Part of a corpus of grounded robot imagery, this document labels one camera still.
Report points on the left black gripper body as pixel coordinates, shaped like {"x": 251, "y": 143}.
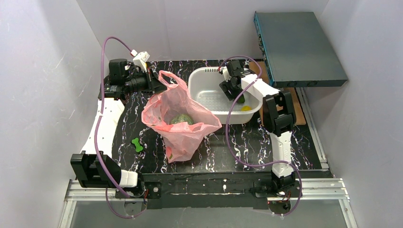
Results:
{"x": 151, "y": 81}

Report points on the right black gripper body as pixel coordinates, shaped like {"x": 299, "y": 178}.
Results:
{"x": 229, "y": 90}

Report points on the pink plastic bag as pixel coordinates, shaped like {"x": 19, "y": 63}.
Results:
{"x": 180, "y": 140}

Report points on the green fake melon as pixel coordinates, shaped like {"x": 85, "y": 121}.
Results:
{"x": 182, "y": 118}

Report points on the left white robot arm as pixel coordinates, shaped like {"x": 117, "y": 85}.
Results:
{"x": 93, "y": 166}

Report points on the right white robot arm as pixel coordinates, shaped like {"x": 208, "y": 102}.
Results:
{"x": 279, "y": 118}

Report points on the fake green avocado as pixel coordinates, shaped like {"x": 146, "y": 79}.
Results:
{"x": 241, "y": 100}

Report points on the fake yellow fruit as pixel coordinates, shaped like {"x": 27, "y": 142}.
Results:
{"x": 246, "y": 108}

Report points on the white plastic basin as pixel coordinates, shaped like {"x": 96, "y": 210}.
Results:
{"x": 203, "y": 84}

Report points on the green bone toy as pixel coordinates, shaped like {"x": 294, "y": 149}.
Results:
{"x": 136, "y": 143}

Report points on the grey metal box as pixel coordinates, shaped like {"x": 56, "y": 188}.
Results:
{"x": 296, "y": 51}

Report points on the wooden board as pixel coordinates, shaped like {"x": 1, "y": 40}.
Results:
{"x": 296, "y": 103}

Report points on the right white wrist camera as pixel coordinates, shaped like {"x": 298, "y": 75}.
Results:
{"x": 224, "y": 71}

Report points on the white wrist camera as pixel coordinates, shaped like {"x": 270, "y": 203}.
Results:
{"x": 224, "y": 71}
{"x": 141, "y": 58}

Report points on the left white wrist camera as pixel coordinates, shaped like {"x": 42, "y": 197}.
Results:
{"x": 141, "y": 58}

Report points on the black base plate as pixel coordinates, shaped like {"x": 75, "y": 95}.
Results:
{"x": 214, "y": 189}

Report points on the aluminium frame rail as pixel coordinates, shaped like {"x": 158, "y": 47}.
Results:
{"x": 313, "y": 189}

